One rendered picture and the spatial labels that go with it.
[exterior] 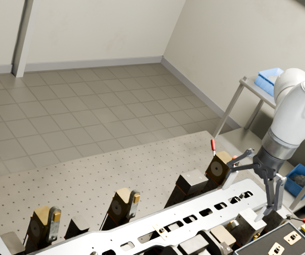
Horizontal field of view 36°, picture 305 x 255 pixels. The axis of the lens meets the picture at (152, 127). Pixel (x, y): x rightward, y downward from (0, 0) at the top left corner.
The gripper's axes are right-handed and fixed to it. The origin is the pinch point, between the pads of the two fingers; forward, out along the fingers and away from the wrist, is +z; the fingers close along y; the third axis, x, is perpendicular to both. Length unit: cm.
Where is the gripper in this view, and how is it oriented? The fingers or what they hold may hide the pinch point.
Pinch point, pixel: (242, 201)
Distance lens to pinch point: 145.4
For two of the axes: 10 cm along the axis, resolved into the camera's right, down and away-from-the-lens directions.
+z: -3.4, 7.7, 5.3
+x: -7.2, 1.6, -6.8
